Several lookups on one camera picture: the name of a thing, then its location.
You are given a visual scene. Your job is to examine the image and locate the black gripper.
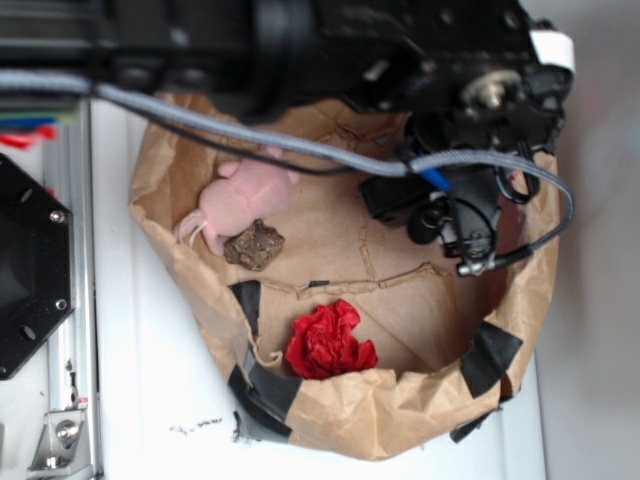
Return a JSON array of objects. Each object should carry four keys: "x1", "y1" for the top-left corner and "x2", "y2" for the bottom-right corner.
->
[{"x1": 407, "y1": 150, "x2": 501, "y2": 276}]

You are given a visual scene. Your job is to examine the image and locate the black box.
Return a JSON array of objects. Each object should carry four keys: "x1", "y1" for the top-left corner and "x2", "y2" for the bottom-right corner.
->
[{"x1": 358, "y1": 176, "x2": 434, "y2": 227}]

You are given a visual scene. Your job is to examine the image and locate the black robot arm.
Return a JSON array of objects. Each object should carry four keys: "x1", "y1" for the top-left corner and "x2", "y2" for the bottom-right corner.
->
[{"x1": 1, "y1": 1, "x2": 575, "y2": 276}]

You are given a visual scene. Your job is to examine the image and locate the brown paper bag bin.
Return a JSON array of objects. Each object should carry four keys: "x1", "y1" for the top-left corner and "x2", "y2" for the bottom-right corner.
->
[{"x1": 130, "y1": 125, "x2": 558, "y2": 460}]

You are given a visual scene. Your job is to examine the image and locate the red crumpled paper ball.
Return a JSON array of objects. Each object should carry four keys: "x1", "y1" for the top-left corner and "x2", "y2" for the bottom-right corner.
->
[{"x1": 285, "y1": 299, "x2": 378, "y2": 380}]

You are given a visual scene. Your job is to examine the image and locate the brown rock chunk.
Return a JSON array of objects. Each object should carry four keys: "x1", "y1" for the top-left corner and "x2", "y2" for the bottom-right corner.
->
[{"x1": 224, "y1": 220, "x2": 285, "y2": 272}]

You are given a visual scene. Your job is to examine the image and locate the pink plush mouse toy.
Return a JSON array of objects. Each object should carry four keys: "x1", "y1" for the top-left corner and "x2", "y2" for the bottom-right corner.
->
[{"x1": 173, "y1": 158, "x2": 301, "y2": 256}]

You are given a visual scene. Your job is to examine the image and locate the aluminium extrusion rail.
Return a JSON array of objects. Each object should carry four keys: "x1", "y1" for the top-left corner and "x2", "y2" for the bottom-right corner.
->
[{"x1": 27, "y1": 101, "x2": 103, "y2": 479}]

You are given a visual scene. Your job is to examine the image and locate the black octagonal mount plate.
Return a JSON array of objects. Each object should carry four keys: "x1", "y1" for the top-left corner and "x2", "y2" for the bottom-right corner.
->
[{"x1": 1, "y1": 155, "x2": 74, "y2": 381}]

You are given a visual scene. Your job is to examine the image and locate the metal corner bracket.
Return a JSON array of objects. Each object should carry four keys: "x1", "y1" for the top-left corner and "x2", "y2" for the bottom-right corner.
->
[{"x1": 27, "y1": 410, "x2": 91, "y2": 479}]

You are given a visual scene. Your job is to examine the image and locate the grey braided cable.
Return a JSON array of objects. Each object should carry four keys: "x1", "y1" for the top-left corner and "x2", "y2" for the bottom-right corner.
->
[{"x1": 0, "y1": 69, "x2": 576, "y2": 277}]

